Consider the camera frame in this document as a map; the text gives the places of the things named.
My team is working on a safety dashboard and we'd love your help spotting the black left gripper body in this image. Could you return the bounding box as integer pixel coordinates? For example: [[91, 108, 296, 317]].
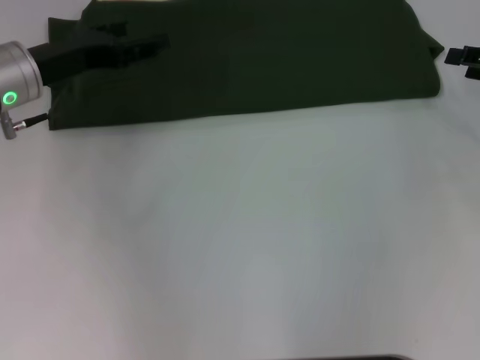
[[27, 28, 118, 88]]

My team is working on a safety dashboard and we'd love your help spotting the dark green FREE! t-shirt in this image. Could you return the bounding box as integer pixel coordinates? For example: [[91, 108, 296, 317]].
[[46, 0, 446, 131]]

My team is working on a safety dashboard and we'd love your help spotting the dark grey gripper cable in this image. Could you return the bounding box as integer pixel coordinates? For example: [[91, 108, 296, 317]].
[[22, 112, 50, 127]]

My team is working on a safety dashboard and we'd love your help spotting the silver cable connector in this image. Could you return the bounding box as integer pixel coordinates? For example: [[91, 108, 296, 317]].
[[0, 112, 26, 141]]

